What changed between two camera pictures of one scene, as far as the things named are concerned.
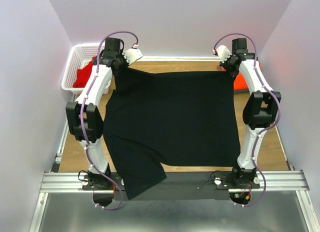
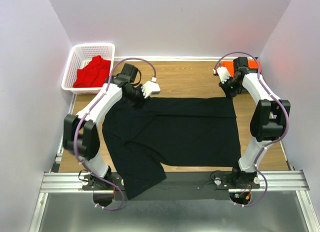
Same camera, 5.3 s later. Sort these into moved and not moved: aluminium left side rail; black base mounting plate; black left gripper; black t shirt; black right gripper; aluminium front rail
Moved: black t shirt; black right gripper; black left gripper
Not moved: black base mounting plate; aluminium front rail; aluminium left side rail
